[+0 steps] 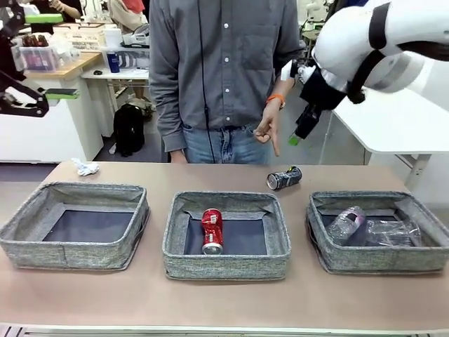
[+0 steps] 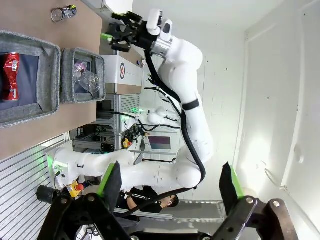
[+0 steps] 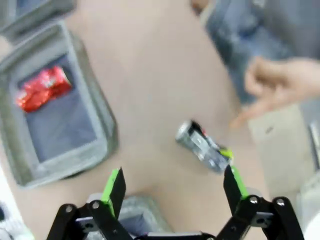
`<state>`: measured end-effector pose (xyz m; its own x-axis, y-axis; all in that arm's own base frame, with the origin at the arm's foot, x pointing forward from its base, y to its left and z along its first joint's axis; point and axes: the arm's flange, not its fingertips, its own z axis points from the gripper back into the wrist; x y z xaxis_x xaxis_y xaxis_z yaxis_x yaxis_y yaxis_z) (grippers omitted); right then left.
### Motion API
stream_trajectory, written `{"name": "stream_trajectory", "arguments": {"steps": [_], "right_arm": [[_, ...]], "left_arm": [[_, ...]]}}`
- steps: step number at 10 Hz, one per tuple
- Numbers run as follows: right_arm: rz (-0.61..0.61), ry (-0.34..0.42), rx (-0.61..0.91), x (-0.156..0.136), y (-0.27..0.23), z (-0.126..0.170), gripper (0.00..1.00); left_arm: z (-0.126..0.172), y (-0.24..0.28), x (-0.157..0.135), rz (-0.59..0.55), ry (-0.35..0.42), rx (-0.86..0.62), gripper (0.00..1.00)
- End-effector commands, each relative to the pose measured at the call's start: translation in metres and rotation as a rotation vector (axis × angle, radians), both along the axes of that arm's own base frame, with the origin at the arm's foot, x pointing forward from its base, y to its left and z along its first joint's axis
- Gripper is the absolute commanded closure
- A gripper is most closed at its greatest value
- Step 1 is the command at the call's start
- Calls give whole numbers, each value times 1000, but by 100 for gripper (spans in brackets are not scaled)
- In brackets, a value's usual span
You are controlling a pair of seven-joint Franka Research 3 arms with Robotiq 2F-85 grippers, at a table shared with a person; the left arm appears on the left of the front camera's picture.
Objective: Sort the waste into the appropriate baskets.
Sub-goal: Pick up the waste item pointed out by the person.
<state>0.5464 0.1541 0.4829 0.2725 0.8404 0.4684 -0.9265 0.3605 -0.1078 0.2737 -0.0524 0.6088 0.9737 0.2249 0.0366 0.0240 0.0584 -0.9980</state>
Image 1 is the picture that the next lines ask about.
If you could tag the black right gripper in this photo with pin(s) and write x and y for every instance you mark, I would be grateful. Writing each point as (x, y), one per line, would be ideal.
(321, 91)

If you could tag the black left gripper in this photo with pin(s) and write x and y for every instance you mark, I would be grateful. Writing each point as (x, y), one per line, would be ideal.
(7, 52)

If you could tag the crushed black drink can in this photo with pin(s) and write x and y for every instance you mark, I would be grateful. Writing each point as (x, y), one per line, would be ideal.
(285, 177)

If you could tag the crushed pink-label plastic bottle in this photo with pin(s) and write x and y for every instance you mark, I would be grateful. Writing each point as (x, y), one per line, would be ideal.
(345, 224)

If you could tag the white paper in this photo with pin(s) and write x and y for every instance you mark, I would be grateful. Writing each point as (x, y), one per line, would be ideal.
(84, 168)

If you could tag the crushed red soda can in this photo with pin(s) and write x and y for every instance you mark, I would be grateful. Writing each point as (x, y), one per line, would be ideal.
(212, 231)

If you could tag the person's sleeved right forearm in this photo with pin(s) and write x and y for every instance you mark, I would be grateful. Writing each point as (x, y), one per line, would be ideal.
(168, 105)

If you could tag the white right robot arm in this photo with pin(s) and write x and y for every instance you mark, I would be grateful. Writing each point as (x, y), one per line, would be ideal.
(343, 42)

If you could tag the person's bare left forearm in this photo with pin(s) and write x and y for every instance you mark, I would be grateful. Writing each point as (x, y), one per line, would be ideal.
(287, 87)

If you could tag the person's left hand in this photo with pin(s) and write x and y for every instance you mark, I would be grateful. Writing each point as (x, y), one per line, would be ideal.
(268, 128)

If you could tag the person's right hand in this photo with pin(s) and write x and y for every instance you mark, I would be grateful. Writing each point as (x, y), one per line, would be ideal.
(177, 156)

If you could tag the clear box with brown bottles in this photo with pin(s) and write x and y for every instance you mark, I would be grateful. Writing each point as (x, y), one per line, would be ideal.
(35, 52)

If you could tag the wooden table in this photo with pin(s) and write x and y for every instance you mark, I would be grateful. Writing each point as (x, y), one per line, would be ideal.
(70, 68)

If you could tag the orange wristwatch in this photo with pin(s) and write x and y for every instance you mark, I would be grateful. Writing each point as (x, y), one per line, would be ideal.
(275, 99)

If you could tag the background person in dark clothes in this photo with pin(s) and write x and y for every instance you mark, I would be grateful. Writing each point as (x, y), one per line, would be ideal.
(70, 8)

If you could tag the blue bottle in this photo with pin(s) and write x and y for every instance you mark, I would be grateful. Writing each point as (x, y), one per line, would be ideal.
(114, 63)

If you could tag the white plastic jug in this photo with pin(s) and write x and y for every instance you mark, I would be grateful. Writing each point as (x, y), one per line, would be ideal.
(113, 36)

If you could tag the white background desk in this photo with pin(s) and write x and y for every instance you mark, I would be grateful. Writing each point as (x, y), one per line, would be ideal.
(119, 75)

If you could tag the person in grey shirt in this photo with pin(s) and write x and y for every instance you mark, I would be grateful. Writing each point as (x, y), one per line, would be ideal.
(238, 70)

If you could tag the striped clear storage container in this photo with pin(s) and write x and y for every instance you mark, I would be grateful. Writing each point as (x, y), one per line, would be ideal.
(133, 59)

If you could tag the background person in beige coat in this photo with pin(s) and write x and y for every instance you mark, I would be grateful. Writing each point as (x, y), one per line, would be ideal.
(126, 12)

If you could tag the black backpack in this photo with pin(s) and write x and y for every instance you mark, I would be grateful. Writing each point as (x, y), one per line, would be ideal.
(129, 130)

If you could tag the grey fabric basket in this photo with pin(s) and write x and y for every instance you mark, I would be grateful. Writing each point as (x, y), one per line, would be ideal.
(379, 259)
(224, 267)
(98, 252)

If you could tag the aluminium table frame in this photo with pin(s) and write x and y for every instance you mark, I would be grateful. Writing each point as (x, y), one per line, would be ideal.
(224, 333)

